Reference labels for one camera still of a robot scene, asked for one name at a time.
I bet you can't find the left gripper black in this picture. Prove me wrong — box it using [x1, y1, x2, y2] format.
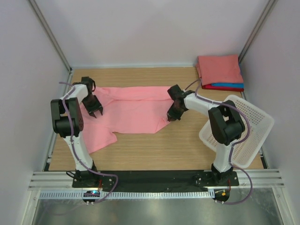
[82, 95, 103, 118]

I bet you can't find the pink t-shirt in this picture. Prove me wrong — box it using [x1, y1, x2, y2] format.
[80, 86, 173, 153]

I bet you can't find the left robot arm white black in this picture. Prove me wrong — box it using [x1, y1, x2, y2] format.
[50, 76, 103, 188]

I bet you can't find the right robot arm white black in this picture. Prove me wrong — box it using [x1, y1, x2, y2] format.
[167, 85, 246, 186]

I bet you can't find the folded red t-shirt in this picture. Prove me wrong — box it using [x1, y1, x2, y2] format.
[201, 77, 244, 92]

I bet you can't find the folded salmon t-shirt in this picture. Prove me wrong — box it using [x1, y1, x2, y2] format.
[197, 54, 244, 85]

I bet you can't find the folded blue t-shirt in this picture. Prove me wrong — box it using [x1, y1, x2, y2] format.
[211, 82, 244, 89]

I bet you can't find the white plastic basket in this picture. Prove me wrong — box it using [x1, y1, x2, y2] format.
[198, 94, 275, 169]

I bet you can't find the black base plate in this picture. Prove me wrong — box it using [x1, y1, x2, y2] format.
[66, 170, 239, 192]

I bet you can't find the white slotted cable duct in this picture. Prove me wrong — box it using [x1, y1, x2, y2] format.
[39, 189, 215, 200]

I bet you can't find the aluminium front rail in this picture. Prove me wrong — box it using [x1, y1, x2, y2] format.
[28, 169, 284, 192]

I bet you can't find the left aluminium corner post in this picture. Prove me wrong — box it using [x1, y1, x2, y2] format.
[28, 0, 72, 73]

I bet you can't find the aluminium corner post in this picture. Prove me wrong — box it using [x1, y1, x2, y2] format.
[238, 0, 278, 64]
[28, 0, 72, 73]

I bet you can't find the right aluminium corner post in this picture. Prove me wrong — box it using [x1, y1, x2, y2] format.
[238, 0, 278, 64]

